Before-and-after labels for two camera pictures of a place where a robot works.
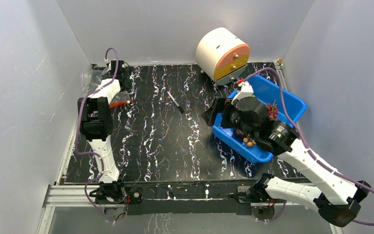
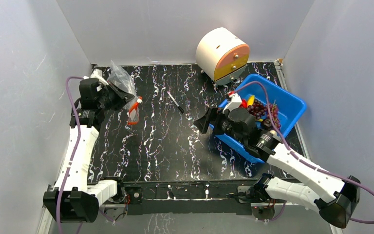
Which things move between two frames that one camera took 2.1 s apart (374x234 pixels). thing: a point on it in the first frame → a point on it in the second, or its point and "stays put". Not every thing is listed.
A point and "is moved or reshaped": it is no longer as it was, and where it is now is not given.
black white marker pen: [178, 107] stays put
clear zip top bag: [90, 80] is moved or reshaped
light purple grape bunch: [272, 110] stays put
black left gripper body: [128, 86] → [107, 101]
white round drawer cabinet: [222, 55] stays put
